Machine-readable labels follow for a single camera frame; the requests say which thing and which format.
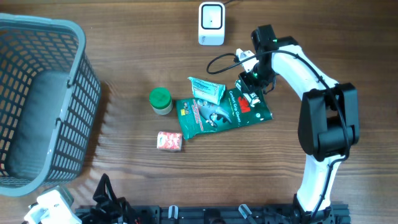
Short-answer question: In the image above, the grey plastic shopping basket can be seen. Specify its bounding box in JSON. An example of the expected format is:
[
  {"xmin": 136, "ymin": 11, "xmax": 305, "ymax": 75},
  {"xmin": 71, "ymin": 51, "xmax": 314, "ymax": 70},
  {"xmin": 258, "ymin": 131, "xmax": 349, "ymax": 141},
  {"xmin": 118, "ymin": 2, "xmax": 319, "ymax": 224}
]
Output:
[{"xmin": 1, "ymin": 14, "xmax": 101, "ymax": 197}]

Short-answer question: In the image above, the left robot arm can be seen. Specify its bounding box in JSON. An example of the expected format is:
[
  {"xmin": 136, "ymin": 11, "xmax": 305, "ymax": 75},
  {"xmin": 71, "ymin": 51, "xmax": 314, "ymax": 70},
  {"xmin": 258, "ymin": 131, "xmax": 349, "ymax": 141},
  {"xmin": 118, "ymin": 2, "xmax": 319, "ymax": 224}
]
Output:
[{"xmin": 93, "ymin": 174, "xmax": 141, "ymax": 224}]

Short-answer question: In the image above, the black right camera cable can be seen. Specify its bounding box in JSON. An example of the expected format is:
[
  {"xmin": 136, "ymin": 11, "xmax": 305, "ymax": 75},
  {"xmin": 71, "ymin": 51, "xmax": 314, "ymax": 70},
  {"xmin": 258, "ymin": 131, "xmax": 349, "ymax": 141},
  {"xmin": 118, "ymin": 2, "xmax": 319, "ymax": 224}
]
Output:
[{"xmin": 206, "ymin": 49, "xmax": 351, "ymax": 218}]

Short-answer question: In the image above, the green lid jar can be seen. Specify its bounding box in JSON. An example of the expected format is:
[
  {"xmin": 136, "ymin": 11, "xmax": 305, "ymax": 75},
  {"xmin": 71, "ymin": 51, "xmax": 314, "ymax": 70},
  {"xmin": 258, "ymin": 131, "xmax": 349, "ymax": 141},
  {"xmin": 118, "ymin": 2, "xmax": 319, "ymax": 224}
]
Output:
[{"xmin": 149, "ymin": 87, "xmax": 173, "ymax": 115}]

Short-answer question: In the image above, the green 3M gloves package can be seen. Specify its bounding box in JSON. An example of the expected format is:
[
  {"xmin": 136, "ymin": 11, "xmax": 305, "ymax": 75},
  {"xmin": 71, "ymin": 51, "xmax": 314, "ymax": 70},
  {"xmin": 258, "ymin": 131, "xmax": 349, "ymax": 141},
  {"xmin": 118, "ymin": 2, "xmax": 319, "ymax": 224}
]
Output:
[{"xmin": 176, "ymin": 88, "xmax": 272, "ymax": 140}]

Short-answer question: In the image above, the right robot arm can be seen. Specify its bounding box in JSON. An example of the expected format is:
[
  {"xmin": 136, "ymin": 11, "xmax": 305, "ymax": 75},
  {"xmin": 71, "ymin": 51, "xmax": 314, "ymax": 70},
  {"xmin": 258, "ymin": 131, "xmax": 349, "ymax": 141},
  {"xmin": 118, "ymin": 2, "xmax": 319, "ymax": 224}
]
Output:
[{"xmin": 236, "ymin": 25, "xmax": 359, "ymax": 223}]

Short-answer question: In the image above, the red white patterned box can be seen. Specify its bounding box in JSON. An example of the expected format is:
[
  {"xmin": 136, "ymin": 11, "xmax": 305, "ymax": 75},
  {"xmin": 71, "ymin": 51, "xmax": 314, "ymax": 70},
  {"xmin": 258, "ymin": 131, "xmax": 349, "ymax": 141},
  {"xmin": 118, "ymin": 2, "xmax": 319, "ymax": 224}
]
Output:
[{"xmin": 157, "ymin": 131, "xmax": 183, "ymax": 151}]

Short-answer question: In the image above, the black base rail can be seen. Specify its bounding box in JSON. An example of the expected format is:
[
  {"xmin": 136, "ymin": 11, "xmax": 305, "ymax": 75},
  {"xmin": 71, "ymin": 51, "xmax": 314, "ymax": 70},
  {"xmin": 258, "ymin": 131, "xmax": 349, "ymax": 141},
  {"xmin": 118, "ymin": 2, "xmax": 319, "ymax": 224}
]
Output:
[{"xmin": 75, "ymin": 203, "xmax": 351, "ymax": 224}]

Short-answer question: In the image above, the white teal pouch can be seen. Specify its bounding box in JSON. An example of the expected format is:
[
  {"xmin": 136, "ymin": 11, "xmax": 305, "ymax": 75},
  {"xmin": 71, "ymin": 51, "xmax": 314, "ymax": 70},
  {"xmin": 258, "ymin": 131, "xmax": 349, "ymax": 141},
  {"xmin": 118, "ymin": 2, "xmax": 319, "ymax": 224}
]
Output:
[{"xmin": 188, "ymin": 77, "xmax": 226, "ymax": 105}]

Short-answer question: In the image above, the white barcode scanner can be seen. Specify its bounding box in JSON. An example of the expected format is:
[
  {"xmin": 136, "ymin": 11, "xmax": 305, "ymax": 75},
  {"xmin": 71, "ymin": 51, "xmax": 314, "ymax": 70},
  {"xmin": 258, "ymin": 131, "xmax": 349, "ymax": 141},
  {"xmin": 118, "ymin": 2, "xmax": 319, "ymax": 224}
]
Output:
[{"xmin": 198, "ymin": 1, "xmax": 226, "ymax": 46}]

